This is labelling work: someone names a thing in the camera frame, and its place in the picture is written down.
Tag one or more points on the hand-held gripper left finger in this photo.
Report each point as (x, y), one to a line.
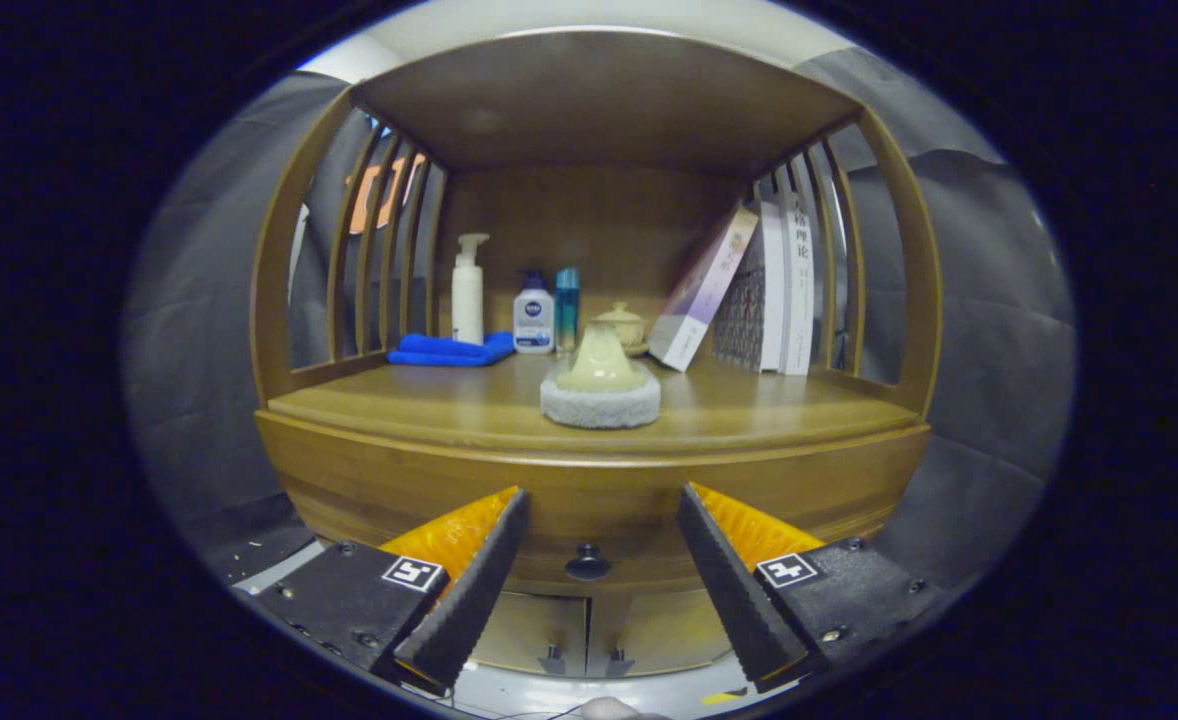
(469, 600)

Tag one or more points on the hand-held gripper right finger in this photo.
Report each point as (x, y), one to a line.
(734, 600)

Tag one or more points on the beige brush with grey pad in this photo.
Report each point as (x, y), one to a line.
(599, 405)

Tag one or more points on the wooden cabinet door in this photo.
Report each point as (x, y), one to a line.
(669, 630)
(539, 630)

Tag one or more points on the wooden countertop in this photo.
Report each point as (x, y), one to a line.
(449, 410)

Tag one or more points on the wooden cabinet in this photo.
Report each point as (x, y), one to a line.
(599, 100)

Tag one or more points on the blue cloth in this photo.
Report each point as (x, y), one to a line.
(449, 350)

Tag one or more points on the patterned cover book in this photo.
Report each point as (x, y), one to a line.
(744, 320)

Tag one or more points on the white lotion bottle blue cap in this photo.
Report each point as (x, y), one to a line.
(533, 320)

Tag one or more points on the beige lidded teacup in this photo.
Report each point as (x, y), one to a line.
(631, 325)

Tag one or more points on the white pump bottle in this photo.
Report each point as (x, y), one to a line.
(467, 300)

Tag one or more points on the purple and white book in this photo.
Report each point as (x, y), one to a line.
(699, 295)

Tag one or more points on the clear blue bottle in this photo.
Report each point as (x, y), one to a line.
(567, 305)

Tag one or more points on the white book black characters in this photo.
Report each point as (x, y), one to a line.
(800, 290)

